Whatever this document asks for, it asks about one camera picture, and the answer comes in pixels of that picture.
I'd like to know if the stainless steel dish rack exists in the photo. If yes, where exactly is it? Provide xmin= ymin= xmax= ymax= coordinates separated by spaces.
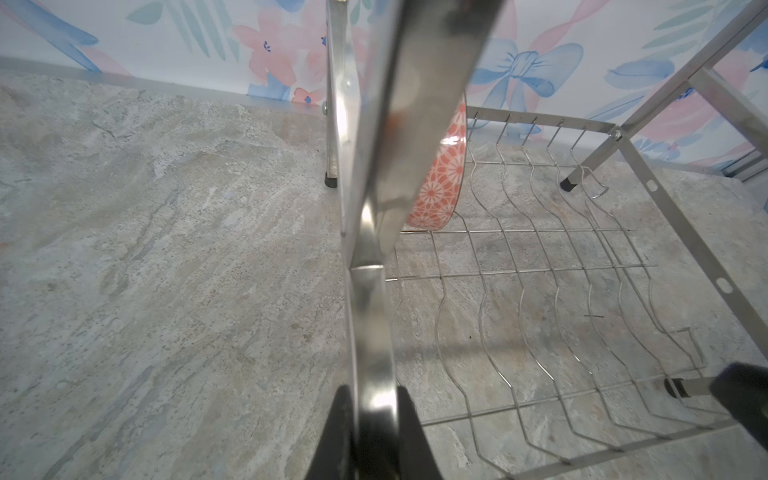
xmin=323 ymin=1 xmax=767 ymax=479

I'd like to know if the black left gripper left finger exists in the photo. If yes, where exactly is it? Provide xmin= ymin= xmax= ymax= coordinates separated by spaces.
xmin=305 ymin=385 xmax=354 ymax=480

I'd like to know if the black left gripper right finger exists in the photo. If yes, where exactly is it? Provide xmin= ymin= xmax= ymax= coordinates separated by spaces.
xmin=397 ymin=386 xmax=443 ymax=480

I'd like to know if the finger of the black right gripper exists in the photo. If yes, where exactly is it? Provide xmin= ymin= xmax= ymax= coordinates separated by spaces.
xmin=709 ymin=362 xmax=768 ymax=450

